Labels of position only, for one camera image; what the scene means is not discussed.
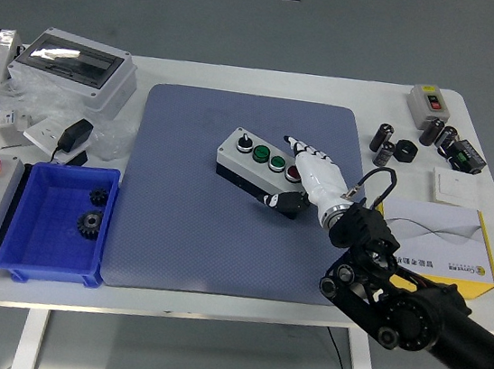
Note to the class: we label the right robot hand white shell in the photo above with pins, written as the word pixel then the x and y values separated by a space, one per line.
pixel 320 180

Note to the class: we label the grey four-button control box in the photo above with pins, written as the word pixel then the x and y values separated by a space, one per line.
pixel 240 167

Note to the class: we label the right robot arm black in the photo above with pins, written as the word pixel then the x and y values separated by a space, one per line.
pixel 411 320

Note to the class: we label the black cylindrical capacitor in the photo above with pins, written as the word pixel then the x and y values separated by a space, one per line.
pixel 446 138
pixel 384 154
pixel 381 138
pixel 431 132

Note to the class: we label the black hex nut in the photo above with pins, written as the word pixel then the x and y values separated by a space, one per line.
pixel 405 151

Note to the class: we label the yellow and white cardboard box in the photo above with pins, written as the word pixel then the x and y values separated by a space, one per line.
pixel 441 228

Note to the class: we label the black module with green terminal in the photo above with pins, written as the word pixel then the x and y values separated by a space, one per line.
pixel 467 156

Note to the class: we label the blue-grey table mat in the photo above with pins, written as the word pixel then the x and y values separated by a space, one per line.
pixel 177 230

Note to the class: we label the small black bevel gear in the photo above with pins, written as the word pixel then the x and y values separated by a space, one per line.
pixel 98 197

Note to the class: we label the large black bevel gear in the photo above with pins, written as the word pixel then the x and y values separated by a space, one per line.
pixel 89 224

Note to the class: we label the black power adapter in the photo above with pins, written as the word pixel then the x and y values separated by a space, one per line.
pixel 75 134

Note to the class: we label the blue plastic bin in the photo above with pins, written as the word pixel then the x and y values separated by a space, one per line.
pixel 40 234

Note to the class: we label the clear plastic bag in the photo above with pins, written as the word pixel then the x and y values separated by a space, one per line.
pixel 44 98

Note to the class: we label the white rectangular box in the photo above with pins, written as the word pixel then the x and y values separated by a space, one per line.
pixel 0 65

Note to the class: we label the grey red-green switch box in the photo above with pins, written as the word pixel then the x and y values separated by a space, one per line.
pixel 421 107

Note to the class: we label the white wall switch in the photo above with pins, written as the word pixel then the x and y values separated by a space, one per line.
pixel 456 187

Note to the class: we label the grey enclosure with clear lid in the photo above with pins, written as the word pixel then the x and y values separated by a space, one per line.
pixel 104 93

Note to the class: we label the white wall socket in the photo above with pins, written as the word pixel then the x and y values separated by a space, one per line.
pixel 42 132

